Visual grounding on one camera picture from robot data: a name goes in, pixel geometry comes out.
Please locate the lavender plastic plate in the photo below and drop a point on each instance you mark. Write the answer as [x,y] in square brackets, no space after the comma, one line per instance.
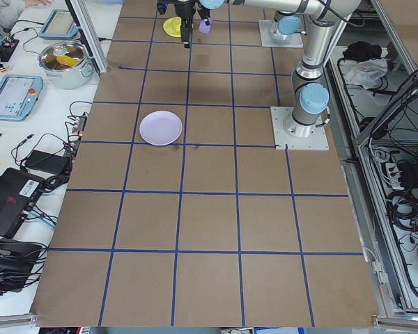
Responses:
[160,128]

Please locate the white square base plate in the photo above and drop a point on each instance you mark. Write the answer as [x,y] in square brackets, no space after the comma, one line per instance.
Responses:
[282,139]
[264,40]

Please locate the blue robot teach pendant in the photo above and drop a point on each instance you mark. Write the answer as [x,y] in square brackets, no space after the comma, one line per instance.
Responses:
[57,24]
[10,97]

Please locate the glass pot lid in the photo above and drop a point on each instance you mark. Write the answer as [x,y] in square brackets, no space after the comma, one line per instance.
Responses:
[52,52]

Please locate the black gaming laptop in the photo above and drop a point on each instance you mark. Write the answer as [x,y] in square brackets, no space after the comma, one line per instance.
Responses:
[7,202]

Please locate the black docking station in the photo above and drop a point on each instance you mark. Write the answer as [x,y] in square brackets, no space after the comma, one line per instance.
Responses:
[10,264]

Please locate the white power strip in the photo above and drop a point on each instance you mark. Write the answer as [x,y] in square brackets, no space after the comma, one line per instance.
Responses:
[392,170]

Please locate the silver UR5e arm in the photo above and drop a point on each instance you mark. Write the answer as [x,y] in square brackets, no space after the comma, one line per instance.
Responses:
[287,25]
[315,48]

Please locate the yellow plastic plate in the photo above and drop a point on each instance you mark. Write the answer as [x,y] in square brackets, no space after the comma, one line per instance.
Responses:
[170,28]

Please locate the gray sleeved person forearm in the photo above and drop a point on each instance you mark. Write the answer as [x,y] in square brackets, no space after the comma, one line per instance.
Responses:
[3,14]

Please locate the large black power brick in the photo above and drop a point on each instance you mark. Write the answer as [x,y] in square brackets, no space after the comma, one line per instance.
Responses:
[43,159]

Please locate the V-shaped aluminium bar frame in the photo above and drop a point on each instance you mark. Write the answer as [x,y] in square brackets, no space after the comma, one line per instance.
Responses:
[365,208]

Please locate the black adapter box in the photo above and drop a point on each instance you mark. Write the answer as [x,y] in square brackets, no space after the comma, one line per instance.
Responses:
[407,174]

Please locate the purple foam block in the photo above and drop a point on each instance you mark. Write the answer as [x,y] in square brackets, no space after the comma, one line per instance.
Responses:
[209,29]

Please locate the aluminium profile post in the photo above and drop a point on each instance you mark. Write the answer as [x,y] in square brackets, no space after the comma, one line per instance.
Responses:
[87,35]

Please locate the aluminium profile foot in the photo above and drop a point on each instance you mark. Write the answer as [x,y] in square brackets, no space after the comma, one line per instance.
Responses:
[404,321]
[14,319]

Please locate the yellow plastic object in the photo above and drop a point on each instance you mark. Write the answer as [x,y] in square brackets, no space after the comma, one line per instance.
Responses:
[68,60]

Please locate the stainless steel pot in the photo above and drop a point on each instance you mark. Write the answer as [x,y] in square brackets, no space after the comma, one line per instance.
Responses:
[69,79]

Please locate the black power strip red plugs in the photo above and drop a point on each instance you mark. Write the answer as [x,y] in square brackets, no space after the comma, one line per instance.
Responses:
[77,130]

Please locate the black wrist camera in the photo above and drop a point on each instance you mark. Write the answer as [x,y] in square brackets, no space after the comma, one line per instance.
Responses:
[162,7]

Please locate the white cloth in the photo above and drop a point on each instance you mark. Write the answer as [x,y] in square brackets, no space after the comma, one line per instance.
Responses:
[365,73]

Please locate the black red circuit board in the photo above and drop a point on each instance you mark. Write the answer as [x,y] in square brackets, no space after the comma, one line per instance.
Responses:
[7,43]

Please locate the black cloth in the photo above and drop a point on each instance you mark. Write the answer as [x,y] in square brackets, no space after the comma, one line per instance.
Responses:
[364,50]

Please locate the bystander's bare hand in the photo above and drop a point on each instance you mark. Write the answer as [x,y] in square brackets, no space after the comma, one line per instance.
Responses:
[38,1]

